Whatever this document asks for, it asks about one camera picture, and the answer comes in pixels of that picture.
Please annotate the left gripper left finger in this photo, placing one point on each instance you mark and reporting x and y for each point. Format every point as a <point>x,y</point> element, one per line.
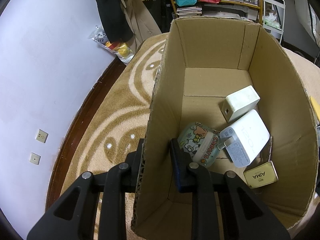
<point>73,215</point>

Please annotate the wall socket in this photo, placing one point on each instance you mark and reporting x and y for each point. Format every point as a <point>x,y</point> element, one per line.
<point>34,158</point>
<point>41,136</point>

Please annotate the plastic bag of toys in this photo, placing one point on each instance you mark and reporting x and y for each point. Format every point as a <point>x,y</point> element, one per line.
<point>120,49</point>

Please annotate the upper wall socket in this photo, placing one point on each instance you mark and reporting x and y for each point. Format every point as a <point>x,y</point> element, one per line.
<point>41,136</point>

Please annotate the right stack of books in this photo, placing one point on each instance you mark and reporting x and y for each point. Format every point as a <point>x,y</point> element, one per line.
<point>238,12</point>

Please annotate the stack of books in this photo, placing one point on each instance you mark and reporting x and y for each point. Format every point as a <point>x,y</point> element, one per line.
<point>189,11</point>
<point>238,12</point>

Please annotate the white rolling cart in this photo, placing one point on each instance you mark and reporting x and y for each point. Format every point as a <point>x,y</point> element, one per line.
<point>274,18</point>

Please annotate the white power charger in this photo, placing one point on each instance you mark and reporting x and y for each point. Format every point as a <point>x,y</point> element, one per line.
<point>244,139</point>

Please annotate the yellow green toy skateboard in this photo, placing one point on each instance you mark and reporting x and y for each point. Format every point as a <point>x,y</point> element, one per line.
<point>316,108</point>

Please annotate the beige patterned carpet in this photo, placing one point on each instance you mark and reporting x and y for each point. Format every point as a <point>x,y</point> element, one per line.
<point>121,121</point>

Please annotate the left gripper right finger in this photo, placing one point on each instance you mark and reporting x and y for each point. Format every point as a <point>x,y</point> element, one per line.
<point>223,206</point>

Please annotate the beige trench coat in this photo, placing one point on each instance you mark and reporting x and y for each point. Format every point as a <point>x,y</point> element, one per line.
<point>140,22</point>

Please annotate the lower wall socket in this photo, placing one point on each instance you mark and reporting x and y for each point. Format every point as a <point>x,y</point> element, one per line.
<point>34,158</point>

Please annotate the left stack of books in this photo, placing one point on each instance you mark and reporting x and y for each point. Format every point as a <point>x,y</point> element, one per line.
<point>189,11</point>

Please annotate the gold AIMA key card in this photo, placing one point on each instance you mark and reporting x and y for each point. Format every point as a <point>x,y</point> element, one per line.
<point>261,175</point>

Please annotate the black hanging coat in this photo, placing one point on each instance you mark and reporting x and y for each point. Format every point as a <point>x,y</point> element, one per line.
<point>114,21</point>

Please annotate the green cartoon pouch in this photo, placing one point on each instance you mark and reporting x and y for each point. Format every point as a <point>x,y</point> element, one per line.
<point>200,142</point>

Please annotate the white square adapter box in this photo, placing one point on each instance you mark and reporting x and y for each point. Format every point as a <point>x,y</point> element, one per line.
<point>239,103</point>

